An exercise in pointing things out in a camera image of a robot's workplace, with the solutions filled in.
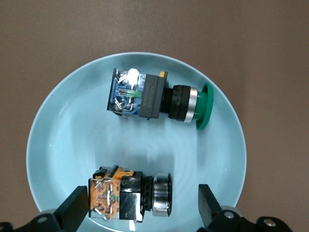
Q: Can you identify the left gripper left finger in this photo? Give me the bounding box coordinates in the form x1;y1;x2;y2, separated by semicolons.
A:
14;185;88;232

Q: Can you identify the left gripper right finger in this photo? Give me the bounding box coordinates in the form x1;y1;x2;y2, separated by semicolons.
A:
197;184;294;232

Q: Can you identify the orange push button switch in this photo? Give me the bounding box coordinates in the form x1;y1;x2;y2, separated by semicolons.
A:
87;165;173;222

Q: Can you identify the light blue plate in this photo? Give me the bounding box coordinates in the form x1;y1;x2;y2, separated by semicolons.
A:
26;52;248;232

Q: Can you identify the green mushroom button switch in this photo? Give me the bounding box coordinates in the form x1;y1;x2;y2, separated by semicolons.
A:
107;68;215;131

